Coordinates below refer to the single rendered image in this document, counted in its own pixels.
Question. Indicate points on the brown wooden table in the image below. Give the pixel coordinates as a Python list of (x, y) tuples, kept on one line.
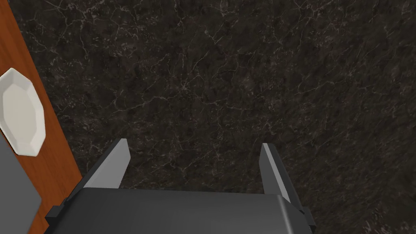
[(56, 169)]

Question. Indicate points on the white octagonal plate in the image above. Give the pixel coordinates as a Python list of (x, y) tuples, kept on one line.
[(21, 112)]

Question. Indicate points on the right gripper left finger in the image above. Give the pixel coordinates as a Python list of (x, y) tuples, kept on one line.
[(109, 167)]

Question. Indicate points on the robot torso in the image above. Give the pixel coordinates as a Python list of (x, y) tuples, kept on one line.
[(14, 195)]

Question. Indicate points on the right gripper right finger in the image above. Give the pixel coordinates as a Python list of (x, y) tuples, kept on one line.
[(272, 172)]

